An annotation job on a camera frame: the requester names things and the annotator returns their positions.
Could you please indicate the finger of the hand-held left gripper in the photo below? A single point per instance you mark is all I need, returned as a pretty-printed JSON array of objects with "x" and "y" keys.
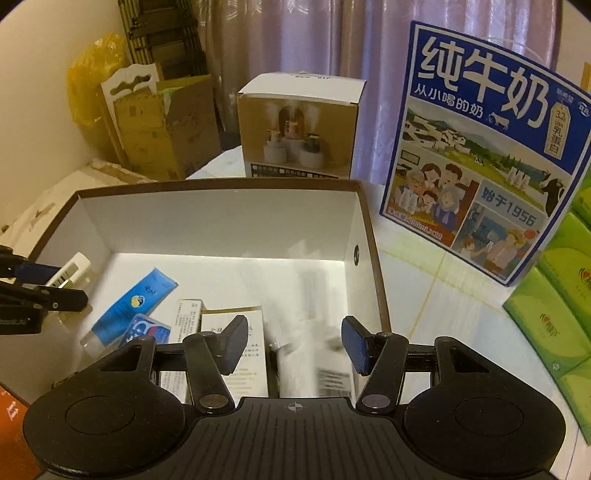
[
  {"x": 41, "y": 272},
  {"x": 64, "y": 300}
]

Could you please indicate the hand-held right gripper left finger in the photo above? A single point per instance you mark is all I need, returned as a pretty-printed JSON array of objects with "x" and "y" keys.
[{"x": 233, "y": 341}]

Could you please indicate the blue illustrated milk carton box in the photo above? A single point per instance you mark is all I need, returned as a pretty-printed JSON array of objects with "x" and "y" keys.
[{"x": 475, "y": 138}]

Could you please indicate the brown cardboard storage box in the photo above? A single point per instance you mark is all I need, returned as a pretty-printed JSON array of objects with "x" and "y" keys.
[{"x": 207, "y": 217}]

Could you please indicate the small blue red box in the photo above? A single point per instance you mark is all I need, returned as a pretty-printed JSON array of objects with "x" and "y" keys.
[{"x": 150, "y": 330}]

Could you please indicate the white scalloped paper bag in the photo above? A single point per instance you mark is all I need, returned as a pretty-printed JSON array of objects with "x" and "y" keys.
[{"x": 127, "y": 83}]

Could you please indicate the white hair claw clip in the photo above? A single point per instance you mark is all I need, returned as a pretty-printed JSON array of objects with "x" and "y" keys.
[{"x": 74, "y": 267}]

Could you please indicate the long white printed box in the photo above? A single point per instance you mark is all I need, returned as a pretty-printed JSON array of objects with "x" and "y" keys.
[{"x": 187, "y": 318}]

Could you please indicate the stack of green tissue packs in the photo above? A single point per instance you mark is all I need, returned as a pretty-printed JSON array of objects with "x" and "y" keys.
[{"x": 549, "y": 323}]

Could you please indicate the yellow plastic bag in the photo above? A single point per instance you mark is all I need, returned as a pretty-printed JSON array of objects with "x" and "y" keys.
[{"x": 87, "y": 87}]

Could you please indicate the beige humidifier product box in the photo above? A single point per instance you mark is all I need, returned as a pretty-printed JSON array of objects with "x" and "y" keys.
[{"x": 300, "y": 129}]

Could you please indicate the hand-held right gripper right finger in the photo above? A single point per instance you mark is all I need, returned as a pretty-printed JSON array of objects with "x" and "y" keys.
[{"x": 356, "y": 344}]

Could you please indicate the blue cream tube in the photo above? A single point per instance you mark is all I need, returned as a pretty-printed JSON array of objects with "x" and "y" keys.
[{"x": 134, "y": 300}]

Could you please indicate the white box with text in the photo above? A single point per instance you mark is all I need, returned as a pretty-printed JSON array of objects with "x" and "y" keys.
[{"x": 251, "y": 369}]

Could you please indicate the pale purple curtain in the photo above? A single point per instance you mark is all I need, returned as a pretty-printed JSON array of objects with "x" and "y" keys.
[{"x": 323, "y": 37}]

